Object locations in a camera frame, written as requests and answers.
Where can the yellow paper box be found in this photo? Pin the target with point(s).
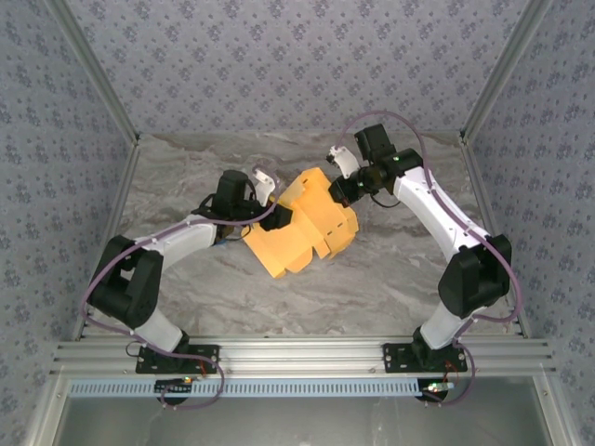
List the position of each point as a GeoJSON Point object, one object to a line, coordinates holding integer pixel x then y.
{"type": "Point", "coordinates": [279, 246]}

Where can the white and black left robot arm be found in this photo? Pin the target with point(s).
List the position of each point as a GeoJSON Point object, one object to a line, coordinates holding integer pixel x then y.
{"type": "Point", "coordinates": [186, 237]}

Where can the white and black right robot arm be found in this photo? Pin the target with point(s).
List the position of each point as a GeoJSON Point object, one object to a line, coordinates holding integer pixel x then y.
{"type": "Point", "coordinates": [432, 204]}

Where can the small black circuit board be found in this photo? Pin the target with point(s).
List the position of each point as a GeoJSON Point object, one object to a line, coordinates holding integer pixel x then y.
{"type": "Point", "coordinates": [437, 388]}
{"type": "Point", "coordinates": [174, 385]}

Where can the grey metal sheet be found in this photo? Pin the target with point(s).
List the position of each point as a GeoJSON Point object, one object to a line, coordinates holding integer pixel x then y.
{"type": "Point", "coordinates": [297, 423]}

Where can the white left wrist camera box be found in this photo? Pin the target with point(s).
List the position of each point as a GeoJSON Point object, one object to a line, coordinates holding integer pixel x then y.
{"type": "Point", "coordinates": [266, 186]}

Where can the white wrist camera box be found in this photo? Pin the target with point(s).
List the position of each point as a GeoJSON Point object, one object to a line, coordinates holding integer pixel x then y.
{"type": "Point", "coordinates": [346, 162]}
{"type": "Point", "coordinates": [266, 186]}

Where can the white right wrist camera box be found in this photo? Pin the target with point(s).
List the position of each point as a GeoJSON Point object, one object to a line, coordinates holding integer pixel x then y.
{"type": "Point", "coordinates": [346, 162]}

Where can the aluminium table side rail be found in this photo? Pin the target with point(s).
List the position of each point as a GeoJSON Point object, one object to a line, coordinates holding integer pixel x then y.
{"type": "Point", "coordinates": [120, 195]}

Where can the aluminium mounting rail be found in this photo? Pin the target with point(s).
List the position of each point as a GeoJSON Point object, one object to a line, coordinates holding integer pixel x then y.
{"type": "Point", "coordinates": [297, 358]}

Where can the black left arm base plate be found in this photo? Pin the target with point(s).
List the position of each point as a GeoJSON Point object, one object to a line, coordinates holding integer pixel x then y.
{"type": "Point", "coordinates": [204, 350]}

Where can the aluminium frame post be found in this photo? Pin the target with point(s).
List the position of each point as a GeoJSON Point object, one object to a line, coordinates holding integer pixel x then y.
{"type": "Point", "coordinates": [503, 69]}
{"type": "Point", "coordinates": [98, 69]}

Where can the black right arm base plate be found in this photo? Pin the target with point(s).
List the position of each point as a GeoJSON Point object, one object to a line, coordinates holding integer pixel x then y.
{"type": "Point", "coordinates": [395, 358]}

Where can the aluminium lower frame bar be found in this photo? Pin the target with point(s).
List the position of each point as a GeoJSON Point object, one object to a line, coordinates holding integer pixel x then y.
{"type": "Point", "coordinates": [46, 413]}
{"type": "Point", "coordinates": [553, 413]}

